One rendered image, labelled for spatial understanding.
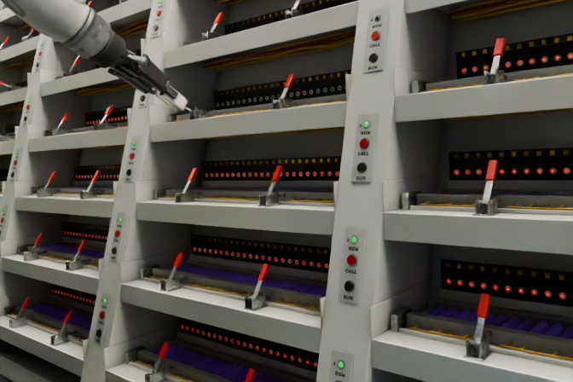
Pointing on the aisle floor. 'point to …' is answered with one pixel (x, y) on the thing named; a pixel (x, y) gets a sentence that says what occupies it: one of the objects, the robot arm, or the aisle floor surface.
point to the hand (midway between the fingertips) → (171, 97)
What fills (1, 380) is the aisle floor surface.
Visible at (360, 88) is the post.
